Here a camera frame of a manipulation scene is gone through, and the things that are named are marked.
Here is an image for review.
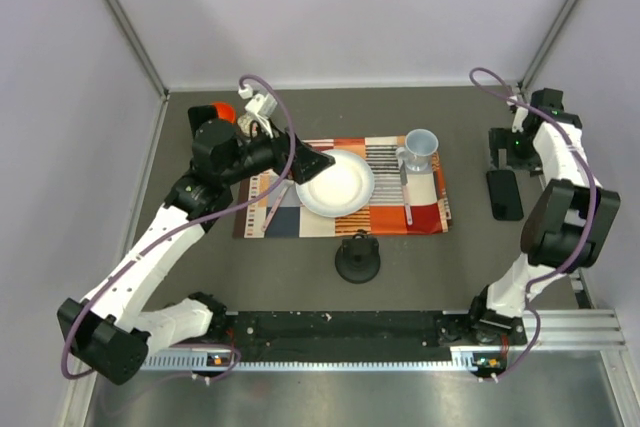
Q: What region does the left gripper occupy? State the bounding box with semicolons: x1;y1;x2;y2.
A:
220;115;334;186

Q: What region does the small black smartphone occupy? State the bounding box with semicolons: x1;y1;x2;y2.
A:
486;169;524;221

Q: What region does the black clamp phone stand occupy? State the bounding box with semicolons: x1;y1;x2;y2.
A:
334;230;381;284

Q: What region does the large black smartphone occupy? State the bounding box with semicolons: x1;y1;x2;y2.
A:
187;104;218;138

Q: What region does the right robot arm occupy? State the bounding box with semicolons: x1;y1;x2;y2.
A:
466;88;621;343

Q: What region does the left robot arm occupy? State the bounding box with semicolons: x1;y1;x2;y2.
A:
57;119;335;385

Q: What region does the white plate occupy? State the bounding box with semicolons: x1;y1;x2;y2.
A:
296;149;375;218

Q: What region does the patchwork placemat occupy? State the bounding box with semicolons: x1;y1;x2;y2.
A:
233;136;452;239

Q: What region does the small patterned bowl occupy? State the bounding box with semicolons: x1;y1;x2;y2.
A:
237;114;259;138

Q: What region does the orange bowl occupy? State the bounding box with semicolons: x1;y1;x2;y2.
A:
210;102;237;124

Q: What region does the light blue cup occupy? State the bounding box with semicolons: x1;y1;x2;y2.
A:
396;129;439;172

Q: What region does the pink handled fork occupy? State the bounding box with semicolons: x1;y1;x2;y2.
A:
261;181;291;233

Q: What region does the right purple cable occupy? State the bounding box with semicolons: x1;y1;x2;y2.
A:
468;66;601;381

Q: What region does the purple cable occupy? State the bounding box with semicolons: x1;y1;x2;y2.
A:
468;66;601;381
60;74;295;384

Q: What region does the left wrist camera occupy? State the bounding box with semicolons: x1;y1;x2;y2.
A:
238;87;277;138

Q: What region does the pink handled knife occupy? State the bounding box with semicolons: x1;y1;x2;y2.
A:
399;161;413;226

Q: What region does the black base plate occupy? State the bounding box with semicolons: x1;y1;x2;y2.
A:
169;310;481;362

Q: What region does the slotted cable duct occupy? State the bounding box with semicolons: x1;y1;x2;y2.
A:
142;350;506;371

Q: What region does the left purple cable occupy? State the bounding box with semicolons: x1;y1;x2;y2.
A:
60;74;295;384

